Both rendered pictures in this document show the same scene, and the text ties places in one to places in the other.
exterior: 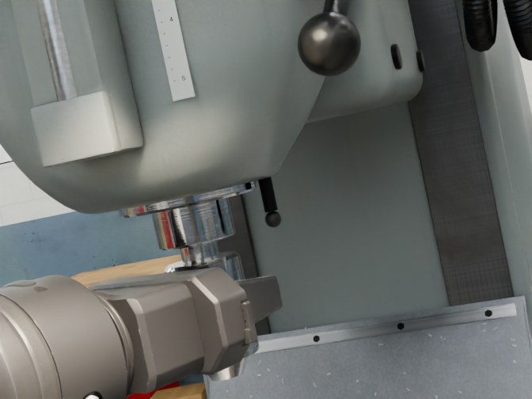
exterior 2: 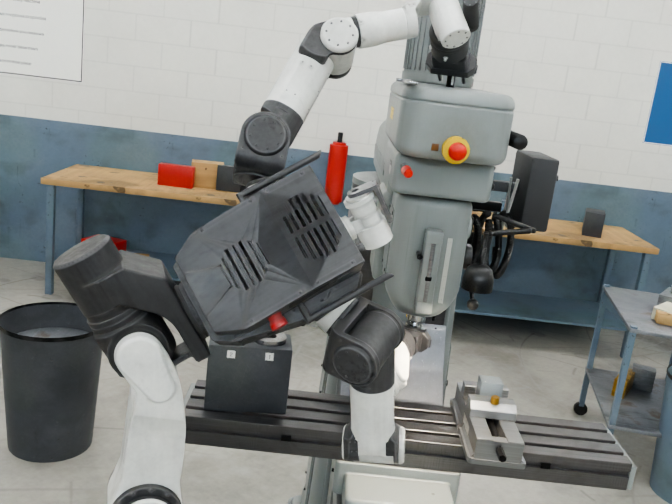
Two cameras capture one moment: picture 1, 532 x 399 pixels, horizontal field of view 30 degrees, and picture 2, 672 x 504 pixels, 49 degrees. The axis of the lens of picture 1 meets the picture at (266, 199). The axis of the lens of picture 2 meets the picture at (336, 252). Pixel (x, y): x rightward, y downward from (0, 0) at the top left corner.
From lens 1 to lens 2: 1.53 m
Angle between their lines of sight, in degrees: 22
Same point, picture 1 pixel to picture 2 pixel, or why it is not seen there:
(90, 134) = (427, 310)
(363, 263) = not seen: hidden behind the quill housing
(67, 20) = (430, 288)
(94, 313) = (413, 340)
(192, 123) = (439, 307)
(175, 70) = (440, 297)
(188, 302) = (421, 338)
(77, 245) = (75, 145)
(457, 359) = not seen: hidden behind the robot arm
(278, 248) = (380, 293)
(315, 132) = not seen: hidden behind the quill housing
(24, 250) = (36, 137)
